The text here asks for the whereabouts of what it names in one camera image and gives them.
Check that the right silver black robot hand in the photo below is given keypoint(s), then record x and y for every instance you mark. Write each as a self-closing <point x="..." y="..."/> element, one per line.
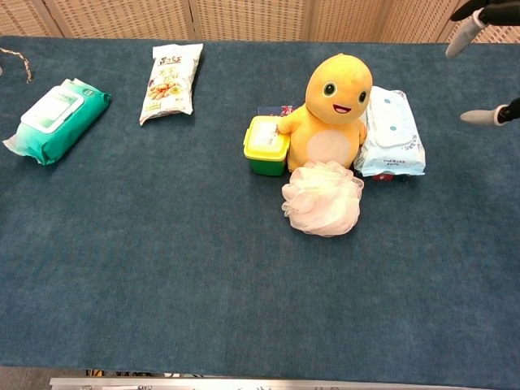
<point x="499" y="10"/>

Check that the yellow plush toy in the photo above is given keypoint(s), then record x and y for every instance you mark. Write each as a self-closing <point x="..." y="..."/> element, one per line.
<point x="325" y="122"/>

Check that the light blue wet wipes pack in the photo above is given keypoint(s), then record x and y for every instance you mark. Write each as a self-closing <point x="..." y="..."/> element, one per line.
<point x="392" y="134"/>

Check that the woven beige folding screen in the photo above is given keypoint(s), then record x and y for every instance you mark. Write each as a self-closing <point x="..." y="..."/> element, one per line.
<point x="252" y="18"/>

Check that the pale pink bath loofah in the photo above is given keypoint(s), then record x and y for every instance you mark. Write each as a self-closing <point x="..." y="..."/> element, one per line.
<point x="323" y="199"/>

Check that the green container with yellow lid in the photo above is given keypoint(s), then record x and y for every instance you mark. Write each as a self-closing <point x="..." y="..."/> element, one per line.
<point x="266" y="142"/>

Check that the white almond snack bag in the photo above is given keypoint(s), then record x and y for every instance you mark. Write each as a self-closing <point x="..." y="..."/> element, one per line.
<point x="168" y="85"/>

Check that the blue carpet table cover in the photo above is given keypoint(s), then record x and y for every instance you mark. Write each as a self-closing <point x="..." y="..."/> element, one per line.
<point x="183" y="264"/>

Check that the green wet wipes pack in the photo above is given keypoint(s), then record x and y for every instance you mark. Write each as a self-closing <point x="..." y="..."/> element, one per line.
<point x="53" y="126"/>

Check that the aluminium profile rail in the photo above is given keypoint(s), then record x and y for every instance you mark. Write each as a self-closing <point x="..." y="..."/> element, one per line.
<point x="243" y="384"/>

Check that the yellow frame post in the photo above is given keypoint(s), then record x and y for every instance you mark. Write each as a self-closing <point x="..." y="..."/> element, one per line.
<point x="95" y="373"/>

